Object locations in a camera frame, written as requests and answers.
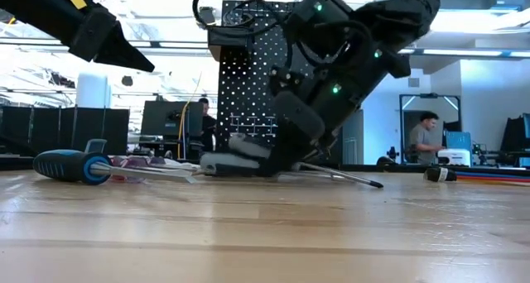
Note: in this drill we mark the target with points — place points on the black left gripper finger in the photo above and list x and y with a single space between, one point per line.
124 53

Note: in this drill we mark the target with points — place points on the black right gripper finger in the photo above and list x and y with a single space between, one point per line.
279 165

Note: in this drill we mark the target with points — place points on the large blue black screwdriver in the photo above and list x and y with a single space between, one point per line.
62 165

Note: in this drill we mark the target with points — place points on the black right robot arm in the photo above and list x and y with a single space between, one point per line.
397 14

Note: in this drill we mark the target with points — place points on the black round ceiling fixture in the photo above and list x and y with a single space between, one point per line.
127 81

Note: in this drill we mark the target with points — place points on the grey door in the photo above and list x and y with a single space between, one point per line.
356 146

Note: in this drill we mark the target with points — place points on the white cylinder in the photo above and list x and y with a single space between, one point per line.
93 90

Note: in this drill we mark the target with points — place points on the person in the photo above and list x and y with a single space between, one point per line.
422 138
207 126

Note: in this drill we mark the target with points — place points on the black metal pegboard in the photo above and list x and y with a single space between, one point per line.
244 88

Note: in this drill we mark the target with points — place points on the black hanging fixture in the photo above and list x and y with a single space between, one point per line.
207 16

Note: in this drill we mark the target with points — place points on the small blue-grey stand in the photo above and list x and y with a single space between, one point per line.
96 145

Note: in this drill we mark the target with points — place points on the black pegboard bin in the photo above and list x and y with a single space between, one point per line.
225 38

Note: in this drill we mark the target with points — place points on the black office partition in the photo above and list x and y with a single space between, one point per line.
41 130

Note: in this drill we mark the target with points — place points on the blue box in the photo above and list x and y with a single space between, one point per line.
457 140

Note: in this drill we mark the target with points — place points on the white desktop device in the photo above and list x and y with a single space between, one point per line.
453 156

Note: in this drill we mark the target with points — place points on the dark lab equipment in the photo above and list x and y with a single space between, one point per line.
484 154

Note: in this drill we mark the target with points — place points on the black frame clamp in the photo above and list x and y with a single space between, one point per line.
392 152

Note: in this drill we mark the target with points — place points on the grey wall vent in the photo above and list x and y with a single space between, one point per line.
413 82

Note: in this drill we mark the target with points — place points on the black metal door frame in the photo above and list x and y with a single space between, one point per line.
430 96

